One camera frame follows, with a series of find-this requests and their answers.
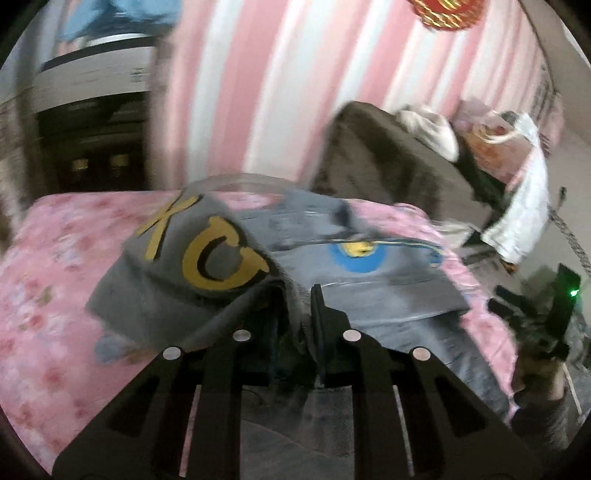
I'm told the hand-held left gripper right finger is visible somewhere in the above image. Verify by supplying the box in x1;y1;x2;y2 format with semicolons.
308;282;543;480

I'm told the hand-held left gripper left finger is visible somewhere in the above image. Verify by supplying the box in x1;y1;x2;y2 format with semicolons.
52;295;282;480

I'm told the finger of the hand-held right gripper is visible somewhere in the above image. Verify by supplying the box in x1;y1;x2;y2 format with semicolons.
487;286;532;326

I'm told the grey denim hooded jacket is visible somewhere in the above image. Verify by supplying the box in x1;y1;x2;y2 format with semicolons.
85;173;518;480

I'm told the person's right forearm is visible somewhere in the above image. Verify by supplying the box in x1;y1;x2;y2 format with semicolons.
510;357;580;464

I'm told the white pale blue blanket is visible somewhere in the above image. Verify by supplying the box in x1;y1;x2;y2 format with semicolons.
480;113;552;264

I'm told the black garment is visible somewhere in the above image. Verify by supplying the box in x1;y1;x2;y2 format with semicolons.
455;138;518;204

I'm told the pink gift bag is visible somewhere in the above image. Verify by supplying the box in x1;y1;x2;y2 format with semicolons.
457;99;541;185

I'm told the brown covered sofa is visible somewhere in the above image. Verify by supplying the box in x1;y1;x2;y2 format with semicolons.
311;102;509;232

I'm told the pink floral bed sheet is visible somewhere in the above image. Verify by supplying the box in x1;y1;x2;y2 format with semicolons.
0;189;522;472

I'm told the white cloth bundle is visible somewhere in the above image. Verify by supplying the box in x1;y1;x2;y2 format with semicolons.
397;105;460;160

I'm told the striped floral curtain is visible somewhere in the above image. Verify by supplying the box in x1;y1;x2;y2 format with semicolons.
0;97;38;250

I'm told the silver black water dispenser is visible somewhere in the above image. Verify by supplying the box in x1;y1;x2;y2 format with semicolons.
28;37;171;195

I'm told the water dispenser bottle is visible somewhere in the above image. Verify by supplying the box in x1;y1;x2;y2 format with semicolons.
85;33;157;48

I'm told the blue cloth cover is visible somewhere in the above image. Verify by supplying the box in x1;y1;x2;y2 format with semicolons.
55;0;181;42

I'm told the red gold wall decoration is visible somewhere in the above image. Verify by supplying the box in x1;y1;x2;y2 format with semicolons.
406;0;485;32

